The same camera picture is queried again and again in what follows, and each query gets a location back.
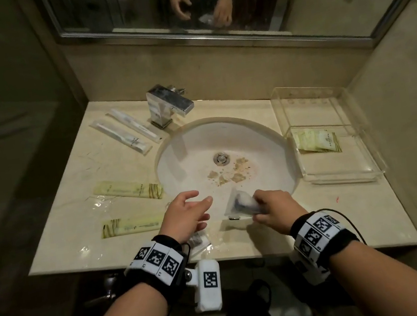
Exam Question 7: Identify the person's right hand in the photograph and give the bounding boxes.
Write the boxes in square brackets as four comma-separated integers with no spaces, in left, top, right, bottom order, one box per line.
[248,183,312,241]

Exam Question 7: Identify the person's left hand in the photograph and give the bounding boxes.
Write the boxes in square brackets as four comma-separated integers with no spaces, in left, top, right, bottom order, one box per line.
[153,188,219,247]

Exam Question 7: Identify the clear plastic packet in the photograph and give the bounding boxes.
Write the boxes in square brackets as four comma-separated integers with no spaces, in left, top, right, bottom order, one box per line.
[222,185,266,221]

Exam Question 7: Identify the person's right forearm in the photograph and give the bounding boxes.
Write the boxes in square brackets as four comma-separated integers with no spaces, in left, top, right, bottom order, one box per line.
[325,230,417,316]

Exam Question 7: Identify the small clear packet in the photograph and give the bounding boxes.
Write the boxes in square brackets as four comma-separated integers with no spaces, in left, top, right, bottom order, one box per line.
[185,230,213,258]

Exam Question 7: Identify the brown debris in sink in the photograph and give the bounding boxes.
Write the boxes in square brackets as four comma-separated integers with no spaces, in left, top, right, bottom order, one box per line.
[205,155,254,188]

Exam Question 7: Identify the white sink basin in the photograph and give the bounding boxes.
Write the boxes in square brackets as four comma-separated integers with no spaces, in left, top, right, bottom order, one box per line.
[148,105,308,243]

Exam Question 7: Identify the chrome sink drain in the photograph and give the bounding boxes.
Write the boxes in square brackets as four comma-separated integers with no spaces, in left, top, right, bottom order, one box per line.
[213,151,231,167]

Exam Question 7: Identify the yellow amenity packet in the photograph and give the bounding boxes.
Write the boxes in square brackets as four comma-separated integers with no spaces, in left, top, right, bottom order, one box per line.
[91,172,166,210]
[99,210,167,240]

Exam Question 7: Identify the black marker wristband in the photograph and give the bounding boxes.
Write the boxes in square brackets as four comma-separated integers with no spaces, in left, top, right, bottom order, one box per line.
[119,230,199,312]
[286,205,363,273]

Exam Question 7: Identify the clear acrylic tray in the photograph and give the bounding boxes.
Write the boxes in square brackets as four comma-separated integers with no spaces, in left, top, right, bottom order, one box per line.
[268,72,390,197]

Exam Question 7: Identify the white toothbrush packet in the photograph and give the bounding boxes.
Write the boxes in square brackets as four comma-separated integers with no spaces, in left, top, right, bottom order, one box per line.
[89,112,153,164]
[106,101,164,151]

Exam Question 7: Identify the yellow packets in tray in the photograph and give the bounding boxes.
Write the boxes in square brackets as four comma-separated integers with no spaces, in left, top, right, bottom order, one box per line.
[291,122,343,160]

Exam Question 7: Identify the chrome faucet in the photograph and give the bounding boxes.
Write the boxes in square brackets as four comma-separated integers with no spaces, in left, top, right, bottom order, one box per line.
[144,79,198,132]

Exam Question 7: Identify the metal pipe valve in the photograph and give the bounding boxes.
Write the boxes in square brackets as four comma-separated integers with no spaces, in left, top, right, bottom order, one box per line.
[79,272,125,311]

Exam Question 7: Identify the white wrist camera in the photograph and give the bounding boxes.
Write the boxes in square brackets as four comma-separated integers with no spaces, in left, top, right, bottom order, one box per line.
[184,257,227,316]
[288,246,333,289]

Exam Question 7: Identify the black cable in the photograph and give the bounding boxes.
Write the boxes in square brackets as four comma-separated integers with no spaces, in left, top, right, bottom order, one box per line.
[315,202,367,253]

